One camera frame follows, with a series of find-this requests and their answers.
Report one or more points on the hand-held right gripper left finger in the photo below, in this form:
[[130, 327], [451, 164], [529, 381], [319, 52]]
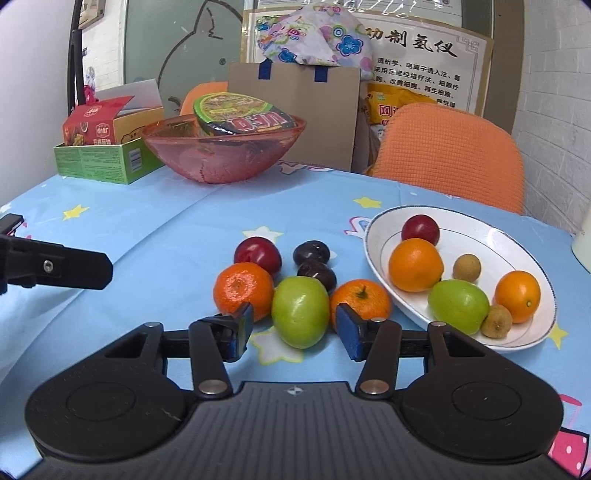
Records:
[[242, 333]]

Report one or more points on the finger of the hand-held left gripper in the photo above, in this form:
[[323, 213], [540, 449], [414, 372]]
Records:
[[69, 267]]

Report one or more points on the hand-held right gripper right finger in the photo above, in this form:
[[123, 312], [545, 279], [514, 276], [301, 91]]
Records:
[[348, 332]]

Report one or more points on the green jujube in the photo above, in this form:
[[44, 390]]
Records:
[[457, 304], [300, 311]]

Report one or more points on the large orange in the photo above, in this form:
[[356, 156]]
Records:
[[415, 265]]

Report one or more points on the red plum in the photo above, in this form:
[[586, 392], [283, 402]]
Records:
[[421, 228], [257, 254]]

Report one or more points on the brown longan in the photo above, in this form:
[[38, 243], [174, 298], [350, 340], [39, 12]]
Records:
[[497, 321], [466, 267]]

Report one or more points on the white round plate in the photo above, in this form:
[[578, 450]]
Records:
[[466, 230]]

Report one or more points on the small orange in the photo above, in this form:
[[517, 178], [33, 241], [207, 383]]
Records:
[[518, 296]]

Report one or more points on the tangerine with stem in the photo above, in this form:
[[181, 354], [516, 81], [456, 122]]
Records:
[[360, 297]]

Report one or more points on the stemless tangerine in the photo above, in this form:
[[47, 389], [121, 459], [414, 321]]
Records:
[[240, 288]]

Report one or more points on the dark purple plum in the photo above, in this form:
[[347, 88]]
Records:
[[318, 276], [311, 250]]

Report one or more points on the black flat block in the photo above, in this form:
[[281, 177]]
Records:
[[10, 222]]

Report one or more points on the blue printed tablecloth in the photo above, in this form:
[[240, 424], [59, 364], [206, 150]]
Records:
[[138, 221]]

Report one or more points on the green cardboard box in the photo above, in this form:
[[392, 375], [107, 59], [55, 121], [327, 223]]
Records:
[[101, 161]]

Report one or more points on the red snack box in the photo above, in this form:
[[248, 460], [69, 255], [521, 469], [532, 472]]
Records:
[[90, 124]]

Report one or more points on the yellow cardboard box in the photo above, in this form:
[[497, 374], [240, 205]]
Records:
[[138, 124]]

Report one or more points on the pink transparent bowl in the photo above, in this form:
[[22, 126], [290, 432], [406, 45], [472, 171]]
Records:
[[221, 157]]

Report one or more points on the white paper sheet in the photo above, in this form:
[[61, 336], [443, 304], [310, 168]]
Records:
[[134, 94]]

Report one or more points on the large orange chair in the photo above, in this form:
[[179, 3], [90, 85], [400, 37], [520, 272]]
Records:
[[448, 157]]

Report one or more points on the black pole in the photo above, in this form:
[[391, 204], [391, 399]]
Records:
[[76, 60]]

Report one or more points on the small orange chair back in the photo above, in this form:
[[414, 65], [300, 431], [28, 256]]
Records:
[[194, 97]]

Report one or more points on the instant noodle cup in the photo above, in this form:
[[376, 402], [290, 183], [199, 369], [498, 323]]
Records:
[[235, 117]]

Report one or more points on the yellow snack bag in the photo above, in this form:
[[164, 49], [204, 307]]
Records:
[[388, 104]]

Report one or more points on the floral cloth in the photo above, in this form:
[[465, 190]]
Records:
[[314, 37]]

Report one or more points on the wall poster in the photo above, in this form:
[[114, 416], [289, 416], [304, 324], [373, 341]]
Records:
[[425, 50]]

